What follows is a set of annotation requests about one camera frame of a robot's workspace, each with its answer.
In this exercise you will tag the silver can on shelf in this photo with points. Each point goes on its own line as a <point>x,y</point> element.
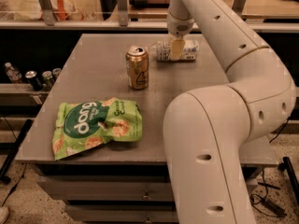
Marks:
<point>56,72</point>

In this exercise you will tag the white shoe tip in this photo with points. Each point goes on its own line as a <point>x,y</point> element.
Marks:
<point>4,213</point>

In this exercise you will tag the orange white plastic bag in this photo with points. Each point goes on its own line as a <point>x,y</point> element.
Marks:
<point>37,10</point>

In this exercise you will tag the black stand leg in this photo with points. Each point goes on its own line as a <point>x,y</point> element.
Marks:
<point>286,165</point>
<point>11,150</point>

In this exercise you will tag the grey cabinet drawer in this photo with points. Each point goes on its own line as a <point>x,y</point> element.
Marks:
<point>123,213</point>
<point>107,188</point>

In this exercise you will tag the gold soda can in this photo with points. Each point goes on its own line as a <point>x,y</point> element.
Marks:
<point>137,65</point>

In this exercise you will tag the lower grey cabinet drawer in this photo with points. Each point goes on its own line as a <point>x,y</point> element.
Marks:
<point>123,213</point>

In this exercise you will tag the left metal rail bracket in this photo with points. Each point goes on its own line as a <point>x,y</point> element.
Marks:
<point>47,10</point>

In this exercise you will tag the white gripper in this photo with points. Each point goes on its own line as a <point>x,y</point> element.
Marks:
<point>179,26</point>

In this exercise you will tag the clear plastic water bottle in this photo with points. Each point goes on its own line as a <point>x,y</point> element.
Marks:
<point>161,50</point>

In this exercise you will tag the upper grey cabinet drawer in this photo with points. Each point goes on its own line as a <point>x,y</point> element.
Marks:
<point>107,188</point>

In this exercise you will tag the black stand leg left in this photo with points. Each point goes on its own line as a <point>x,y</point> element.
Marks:
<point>11,150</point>

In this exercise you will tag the black stand leg right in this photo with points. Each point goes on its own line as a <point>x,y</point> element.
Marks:
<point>286,165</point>

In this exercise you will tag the dark can on shelf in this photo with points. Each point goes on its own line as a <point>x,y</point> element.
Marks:
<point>34,80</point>

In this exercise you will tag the green snack chip bag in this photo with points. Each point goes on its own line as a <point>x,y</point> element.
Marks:
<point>81,127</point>

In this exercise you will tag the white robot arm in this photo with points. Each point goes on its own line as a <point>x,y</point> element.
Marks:
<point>205,128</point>

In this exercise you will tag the middle metal rail bracket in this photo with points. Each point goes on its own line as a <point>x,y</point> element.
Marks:
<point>122,12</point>

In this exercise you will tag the green can on shelf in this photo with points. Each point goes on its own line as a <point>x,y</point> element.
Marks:
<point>48,78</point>

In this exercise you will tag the small water bottle on shelf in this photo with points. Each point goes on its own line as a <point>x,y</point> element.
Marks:
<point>13,73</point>

